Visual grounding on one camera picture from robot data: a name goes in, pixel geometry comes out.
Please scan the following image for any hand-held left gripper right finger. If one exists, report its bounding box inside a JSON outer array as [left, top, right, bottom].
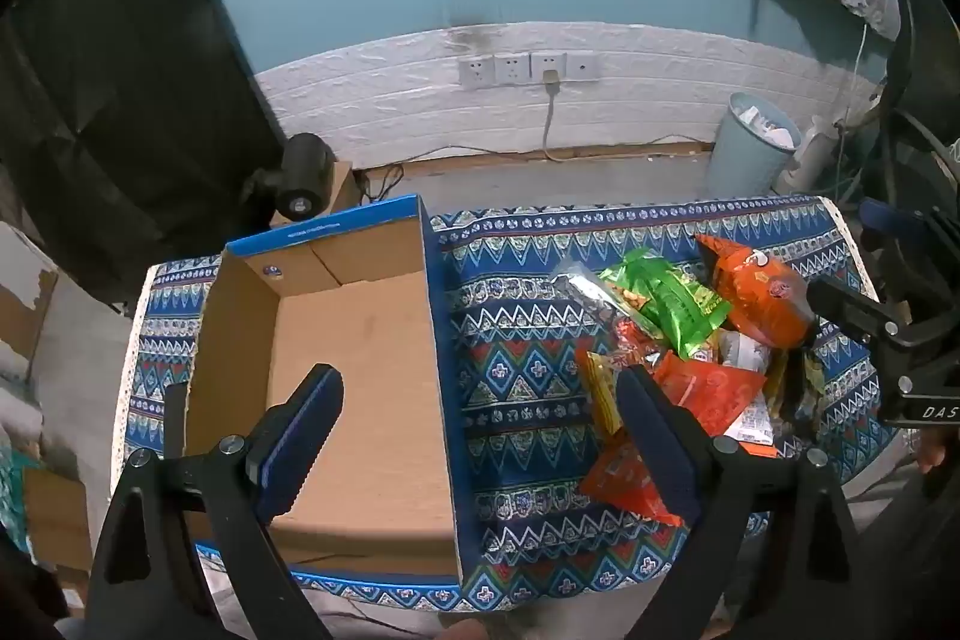
[[615, 364, 863, 640]]

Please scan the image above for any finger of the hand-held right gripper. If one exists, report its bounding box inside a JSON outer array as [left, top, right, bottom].
[[806, 276, 902, 342]]

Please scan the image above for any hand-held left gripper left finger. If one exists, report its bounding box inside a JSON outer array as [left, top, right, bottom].
[[90, 364, 346, 640]]

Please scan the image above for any large orange snack bag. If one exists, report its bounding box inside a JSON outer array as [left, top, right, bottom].
[[694, 233, 818, 348]]

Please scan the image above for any silver foil snack packet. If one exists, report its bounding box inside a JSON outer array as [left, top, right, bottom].
[[551, 261, 623, 320]]

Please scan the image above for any white snack packet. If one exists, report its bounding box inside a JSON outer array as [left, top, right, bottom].
[[718, 329, 773, 375]]

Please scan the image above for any small red snack packet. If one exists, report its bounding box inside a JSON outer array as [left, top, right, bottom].
[[613, 317, 662, 365]]

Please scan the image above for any green snack packet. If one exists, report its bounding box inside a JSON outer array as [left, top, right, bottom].
[[598, 248, 732, 360]]

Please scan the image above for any blue patterned tablecloth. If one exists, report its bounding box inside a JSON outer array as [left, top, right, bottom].
[[112, 195, 901, 611]]

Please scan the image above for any black metal stand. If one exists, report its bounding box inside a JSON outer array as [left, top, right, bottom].
[[862, 0, 960, 311]]

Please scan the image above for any pale blue trash bin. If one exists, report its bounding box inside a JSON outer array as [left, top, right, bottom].
[[705, 91, 803, 199]]

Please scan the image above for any torn cardboard sheet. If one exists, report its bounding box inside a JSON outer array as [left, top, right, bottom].
[[0, 220, 61, 380]]

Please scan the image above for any black curtain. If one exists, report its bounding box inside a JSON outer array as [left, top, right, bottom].
[[0, 0, 287, 311]]

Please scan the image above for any black floor cable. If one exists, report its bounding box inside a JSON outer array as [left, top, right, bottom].
[[352, 145, 481, 205]]

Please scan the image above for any plug with beige cable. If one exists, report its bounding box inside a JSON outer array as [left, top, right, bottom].
[[541, 70, 575, 163]]

